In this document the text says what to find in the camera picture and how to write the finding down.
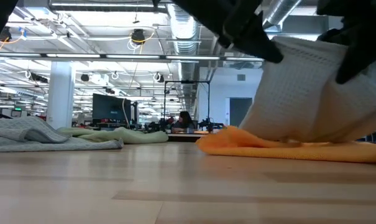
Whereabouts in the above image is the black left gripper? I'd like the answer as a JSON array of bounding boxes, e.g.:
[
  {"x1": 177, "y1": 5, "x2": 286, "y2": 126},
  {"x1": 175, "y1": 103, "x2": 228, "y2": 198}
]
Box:
[{"x1": 172, "y1": 0, "x2": 283, "y2": 63}]

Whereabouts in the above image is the large black monitor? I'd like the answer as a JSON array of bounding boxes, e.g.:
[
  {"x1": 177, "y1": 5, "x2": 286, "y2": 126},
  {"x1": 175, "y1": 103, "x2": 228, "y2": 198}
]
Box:
[{"x1": 92, "y1": 93, "x2": 132, "y2": 123}]

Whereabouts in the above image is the white waffle towel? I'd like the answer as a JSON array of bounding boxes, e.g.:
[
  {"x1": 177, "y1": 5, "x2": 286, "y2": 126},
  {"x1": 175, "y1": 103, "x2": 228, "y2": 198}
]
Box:
[{"x1": 239, "y1": 36, "x2": 376, "y2": 144}]

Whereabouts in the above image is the white building column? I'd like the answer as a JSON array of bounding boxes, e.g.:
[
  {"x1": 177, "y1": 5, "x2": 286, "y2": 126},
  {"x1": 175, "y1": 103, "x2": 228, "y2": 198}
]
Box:
[{"x1": 46, "y1": 60, "x2": 76, "y2": 130}]

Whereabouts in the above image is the light green towel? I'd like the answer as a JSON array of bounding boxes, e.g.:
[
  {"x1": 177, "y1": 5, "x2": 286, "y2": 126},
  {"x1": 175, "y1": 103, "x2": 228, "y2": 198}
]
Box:
[{"x1": 57, "y1": 126, "x2": 170, "y2": 145}]

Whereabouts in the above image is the black ceiling device yellow cable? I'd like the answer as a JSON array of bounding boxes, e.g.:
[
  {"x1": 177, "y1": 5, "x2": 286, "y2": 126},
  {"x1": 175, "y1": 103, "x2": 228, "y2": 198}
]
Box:
[
  {"x1": 131, "y1": 28, "x2": 146, "y2": 45},
  {"x1": 0, "y1": 26, "x2": 12, "y2": 43}
]

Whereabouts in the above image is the ribbed silver ventilation duct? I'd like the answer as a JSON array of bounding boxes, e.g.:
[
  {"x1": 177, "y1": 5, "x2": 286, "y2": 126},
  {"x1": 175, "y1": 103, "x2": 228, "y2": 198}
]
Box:
[{"x1": 166, "y1": 2, "x2": 201, "y2": 116}]

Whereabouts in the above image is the long ceiling light strip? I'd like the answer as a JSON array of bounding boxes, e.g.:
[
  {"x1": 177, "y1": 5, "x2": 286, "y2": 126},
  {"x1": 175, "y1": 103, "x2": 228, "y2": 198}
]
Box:
[{"x1": 0, "y1": 52, "x2": 265, "y2": 63}]

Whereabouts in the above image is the orange microfiber towel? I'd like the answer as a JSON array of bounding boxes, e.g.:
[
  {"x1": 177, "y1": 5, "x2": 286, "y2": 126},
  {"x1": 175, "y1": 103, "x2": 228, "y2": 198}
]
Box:
[{"x1": 195, "y1": 125, "x2": 376, "y2": 164}]

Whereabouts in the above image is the black table edge rail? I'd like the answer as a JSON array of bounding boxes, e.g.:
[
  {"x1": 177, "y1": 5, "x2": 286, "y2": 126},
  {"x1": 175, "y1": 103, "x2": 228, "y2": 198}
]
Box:
[{"x1": 167, "y1": 133, "x2": 213, "y2": 143}]

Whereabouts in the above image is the smooth silver ventilation duct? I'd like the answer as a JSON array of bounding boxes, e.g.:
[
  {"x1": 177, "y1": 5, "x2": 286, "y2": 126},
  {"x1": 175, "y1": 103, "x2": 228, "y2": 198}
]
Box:
[{"x1": 262, "y1": 0, "x2": 303, "y2": 32}]

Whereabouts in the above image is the grey rectangular air duct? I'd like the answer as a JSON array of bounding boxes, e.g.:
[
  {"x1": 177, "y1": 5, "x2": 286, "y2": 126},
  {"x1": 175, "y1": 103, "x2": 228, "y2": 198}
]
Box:
[{"x1": 264, "y1": 14, "x2": 344, "y2": 36}]

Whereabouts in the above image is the grey waffle towel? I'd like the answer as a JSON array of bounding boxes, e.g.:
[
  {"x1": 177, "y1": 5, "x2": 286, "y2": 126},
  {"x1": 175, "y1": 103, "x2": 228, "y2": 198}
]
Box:
[{"x1": 0, "y1": 116, "x2": 124, "y2": 153}]

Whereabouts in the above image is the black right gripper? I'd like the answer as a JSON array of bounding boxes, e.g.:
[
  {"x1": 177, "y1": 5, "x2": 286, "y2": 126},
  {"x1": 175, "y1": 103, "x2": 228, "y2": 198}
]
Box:
[{"x1": 316, "y1": 0, "x2": 376, "y2": 85}]

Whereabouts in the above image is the person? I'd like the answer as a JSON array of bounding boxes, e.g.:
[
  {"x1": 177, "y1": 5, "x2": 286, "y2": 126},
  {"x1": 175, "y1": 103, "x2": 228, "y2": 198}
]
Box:
[{"x1": 172, "y1": 111, "x2": 196, "y2": 134}]

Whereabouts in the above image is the grey door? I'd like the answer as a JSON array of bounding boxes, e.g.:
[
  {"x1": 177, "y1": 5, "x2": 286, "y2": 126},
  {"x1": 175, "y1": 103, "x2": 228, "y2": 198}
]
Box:
[{"x1": 229, "y1": 97, "x2": 254, "y2": 127}]

